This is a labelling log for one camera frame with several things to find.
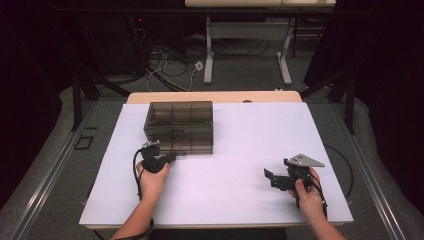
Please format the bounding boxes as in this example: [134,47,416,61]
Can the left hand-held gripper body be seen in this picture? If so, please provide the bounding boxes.
[141,139,168,174]

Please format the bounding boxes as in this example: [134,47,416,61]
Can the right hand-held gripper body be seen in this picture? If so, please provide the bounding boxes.
[271,153,326,210]

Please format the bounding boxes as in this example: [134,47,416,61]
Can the smoky transparent drawer box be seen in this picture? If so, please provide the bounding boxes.
[143,100,215,157]

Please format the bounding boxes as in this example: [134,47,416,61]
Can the person's left hand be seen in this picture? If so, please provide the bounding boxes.
[136,160,171,203]

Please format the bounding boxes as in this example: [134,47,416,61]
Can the person's right hand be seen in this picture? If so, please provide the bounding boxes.
[288,168,327,224]

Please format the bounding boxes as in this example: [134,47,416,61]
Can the white table mat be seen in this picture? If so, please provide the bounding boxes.
[78,101,355,227]

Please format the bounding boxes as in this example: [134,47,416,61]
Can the light wooden table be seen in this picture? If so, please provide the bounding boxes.
[79,90,355,231]

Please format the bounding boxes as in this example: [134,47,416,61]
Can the person's dark lap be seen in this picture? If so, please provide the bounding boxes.
[148,227,288,240]

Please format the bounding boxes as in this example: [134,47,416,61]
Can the black metal stand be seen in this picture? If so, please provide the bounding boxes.
[70,71,132,133]
[299,71,357,135]

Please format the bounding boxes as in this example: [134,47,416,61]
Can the dark curtain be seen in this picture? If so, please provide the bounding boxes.
[0,0,64,212]
[302,0,424,215]

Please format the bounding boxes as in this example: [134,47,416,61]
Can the black stool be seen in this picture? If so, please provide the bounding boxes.
[291,16,330,60]

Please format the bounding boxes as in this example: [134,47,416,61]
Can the white desk with legs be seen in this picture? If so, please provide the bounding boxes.
[184,0,337,86]

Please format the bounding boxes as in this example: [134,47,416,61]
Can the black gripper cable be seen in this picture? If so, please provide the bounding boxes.
[114,148,156,240]
[310,176,330,220]

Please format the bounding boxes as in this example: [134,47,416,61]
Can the thin black cable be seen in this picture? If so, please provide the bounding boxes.
[323,143,354,200]

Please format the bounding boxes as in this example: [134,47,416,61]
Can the metal floor rail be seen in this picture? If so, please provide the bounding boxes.
[5,99,98,240]
[328,101,408,240]

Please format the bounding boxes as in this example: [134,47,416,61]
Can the white floor cable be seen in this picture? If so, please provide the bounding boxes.
[145,53,201,93]

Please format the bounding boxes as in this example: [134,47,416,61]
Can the black floor cables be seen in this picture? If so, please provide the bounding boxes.
[131,24,271,93]

